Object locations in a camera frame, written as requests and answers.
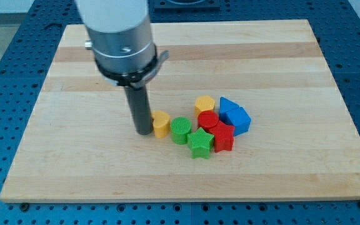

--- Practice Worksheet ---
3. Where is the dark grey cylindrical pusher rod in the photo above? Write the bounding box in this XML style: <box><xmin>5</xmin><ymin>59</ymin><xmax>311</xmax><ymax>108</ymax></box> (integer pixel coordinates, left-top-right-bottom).
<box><xmin>124</xmin><ymin>86</ymin><xmax>153</xmax><ymax>135</ymax></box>

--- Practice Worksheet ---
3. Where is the yellow heart block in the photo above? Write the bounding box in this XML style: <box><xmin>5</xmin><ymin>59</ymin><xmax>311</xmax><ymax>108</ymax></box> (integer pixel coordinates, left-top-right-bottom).
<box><xmin>152</xmin><ymin>111</ymin><xmax>171</xmax><ymax>138</ymax></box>

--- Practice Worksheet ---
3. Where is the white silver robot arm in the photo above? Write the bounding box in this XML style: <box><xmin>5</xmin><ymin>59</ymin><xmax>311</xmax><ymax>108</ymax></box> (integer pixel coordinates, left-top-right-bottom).
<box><xmin>75</xmin><ymin>0</ymin><xmax>169</xmax><ymax>135</ymax></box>

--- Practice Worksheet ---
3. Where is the green cylinder block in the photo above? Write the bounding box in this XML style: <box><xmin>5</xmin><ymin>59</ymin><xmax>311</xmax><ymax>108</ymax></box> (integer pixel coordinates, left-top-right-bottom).
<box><xmin>170</xmin><ymin>117</ymin><xmax>192</xmax><ymax>145</ymax></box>

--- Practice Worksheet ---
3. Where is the yellow hexagon block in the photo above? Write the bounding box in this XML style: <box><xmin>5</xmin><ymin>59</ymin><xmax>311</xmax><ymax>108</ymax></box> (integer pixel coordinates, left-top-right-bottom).
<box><xmin>194</xmin><ymin>95</ymin><xmax>216</xmax><ymax>118</ymax></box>

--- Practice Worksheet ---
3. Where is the red cylinder block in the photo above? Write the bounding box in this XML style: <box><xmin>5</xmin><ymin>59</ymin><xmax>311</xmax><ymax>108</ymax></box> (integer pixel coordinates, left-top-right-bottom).
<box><xmin>197</xmin><ymin>111</ymin><xmax>219</xmax><ymax>131</ymax></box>

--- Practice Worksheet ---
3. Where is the green star block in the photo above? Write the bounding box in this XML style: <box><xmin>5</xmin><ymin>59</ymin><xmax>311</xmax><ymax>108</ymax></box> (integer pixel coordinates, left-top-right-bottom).
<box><xmin>187</xmin><ymin>127</ymin><xmax>214</xmax><ymax>159</ymax></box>

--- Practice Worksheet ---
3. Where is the blue triangle block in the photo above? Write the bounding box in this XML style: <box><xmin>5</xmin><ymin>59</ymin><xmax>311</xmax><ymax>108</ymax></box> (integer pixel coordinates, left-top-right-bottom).
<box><xmin>219</xmin><ymin>96</ymin><xmax>239</xmax><ymax>122</ymax></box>

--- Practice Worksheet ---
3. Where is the red star block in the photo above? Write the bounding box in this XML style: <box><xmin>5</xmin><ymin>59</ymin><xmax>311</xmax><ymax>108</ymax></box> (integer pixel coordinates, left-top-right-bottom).
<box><xmin>208</xmin><ymin>121</ymin><xmax>235</xmax><ymax>153</ymax></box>

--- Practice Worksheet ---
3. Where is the blue cube block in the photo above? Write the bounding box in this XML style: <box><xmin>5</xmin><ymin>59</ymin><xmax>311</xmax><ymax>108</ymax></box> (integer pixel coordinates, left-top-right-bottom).
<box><xmin>224</xmin><ymin>107</ymin><xmax>251</xmax><ymax>136</ymax></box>

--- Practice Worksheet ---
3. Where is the light wooden board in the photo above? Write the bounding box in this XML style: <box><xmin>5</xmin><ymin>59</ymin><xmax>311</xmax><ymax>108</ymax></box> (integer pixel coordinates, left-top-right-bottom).
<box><xmin>0</xmin><ymin>19</ymin><xmax>360</xmax><ymax>203</ymax></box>

